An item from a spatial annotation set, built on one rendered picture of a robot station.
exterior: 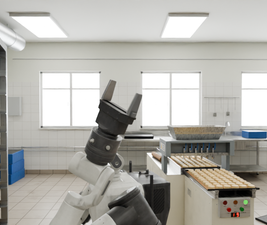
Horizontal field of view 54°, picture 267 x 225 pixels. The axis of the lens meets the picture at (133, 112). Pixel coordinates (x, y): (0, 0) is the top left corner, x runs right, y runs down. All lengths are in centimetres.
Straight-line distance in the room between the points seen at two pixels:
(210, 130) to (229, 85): 362
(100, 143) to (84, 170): 10
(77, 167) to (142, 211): 26
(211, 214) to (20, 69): 535
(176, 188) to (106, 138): 213
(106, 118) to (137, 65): 534
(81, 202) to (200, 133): 217
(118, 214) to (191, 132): 199
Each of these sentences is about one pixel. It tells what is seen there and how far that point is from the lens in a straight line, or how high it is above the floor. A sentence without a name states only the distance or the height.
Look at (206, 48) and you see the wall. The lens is 632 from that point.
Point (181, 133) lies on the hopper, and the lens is 273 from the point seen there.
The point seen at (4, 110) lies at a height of 150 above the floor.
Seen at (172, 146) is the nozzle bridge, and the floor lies 111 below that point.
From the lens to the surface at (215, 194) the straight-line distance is 210.
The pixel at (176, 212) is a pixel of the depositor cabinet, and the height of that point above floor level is 46.
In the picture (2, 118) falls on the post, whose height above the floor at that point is 146.
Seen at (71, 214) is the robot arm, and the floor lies 123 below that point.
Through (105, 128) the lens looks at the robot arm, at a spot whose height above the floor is 146.
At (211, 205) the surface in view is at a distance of 215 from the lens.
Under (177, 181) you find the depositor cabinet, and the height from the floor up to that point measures 77.
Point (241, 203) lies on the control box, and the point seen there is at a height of 80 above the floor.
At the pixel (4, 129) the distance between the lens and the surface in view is 141.
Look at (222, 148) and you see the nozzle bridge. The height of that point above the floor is 108.
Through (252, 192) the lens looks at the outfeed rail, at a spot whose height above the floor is 88.
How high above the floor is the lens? 152
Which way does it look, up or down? 1 degrees down
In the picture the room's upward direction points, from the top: straight up
